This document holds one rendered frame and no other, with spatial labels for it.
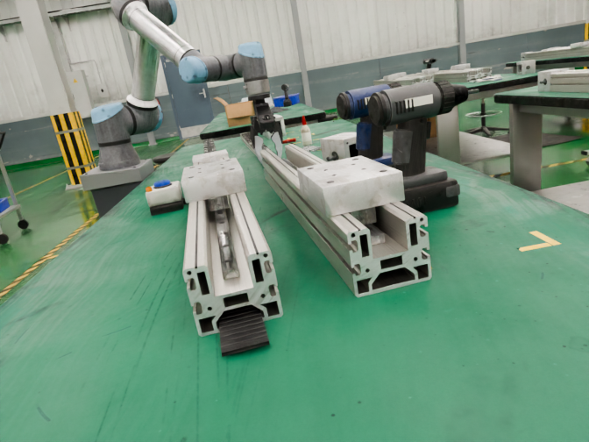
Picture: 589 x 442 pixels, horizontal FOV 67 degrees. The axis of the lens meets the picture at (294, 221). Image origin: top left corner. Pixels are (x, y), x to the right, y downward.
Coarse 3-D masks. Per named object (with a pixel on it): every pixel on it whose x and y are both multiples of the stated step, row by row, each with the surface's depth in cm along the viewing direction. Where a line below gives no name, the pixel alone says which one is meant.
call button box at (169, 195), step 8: (168, 184) 112; (176, 184) 112; (152, 192) 109; (160, 192) 109; (168, 192) 110; (176, 192) 110; (152, 200) 109; (160, 200) 110; (168, 200) 110; (176, 200) 110; (184, 200) 114; (152, 208) 110; (160, 208) 110; (168, 208) 111; (176, 208) 111
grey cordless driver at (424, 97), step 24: (384, 96) 74; (408, 96) 74; (432, 96) 74; (456, 96) 76; (384, 120) 74; (408, 120) 76; (408, 144) 77; (408, 168) 78; (432, 168) 81; (408, 192) 77; (432, 192) 78; (456, 192) 79
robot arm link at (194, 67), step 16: (112, 0) 142; (128, 0) 139; (144, 0) 145; (128, 16) 139; (144, 16) 137; (144, 32) 137; (160, 32) 135; (160, 48) 135; (176, 48) 132; (192, 48) 133; (176, 64) 134; (192, 64) 128; (208, 64) 131; (192, 80) 130; (208, 80) 134
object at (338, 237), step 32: (288, 160) 126; (320, 160) 97; (288, 192) 90; (320, 224) 66; (352, 224) 54; (384, 224) 60; (416, 224) 53; (352, 256) 53; (384, 256) 54; (416, 256) 54; (352, 288) 55; (384, 288) 55
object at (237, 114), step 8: (224, 104) 330; (232, 104) 352; (240, 104) 323; (248, 104) 323; (232, 112) 322; (240, 112) 322; (248, 112) 322; (232, 120) 327; (240, 120) 327; (248, 120) 327; (432, 120) 464; (432, 128) 466; (432, 136) 469
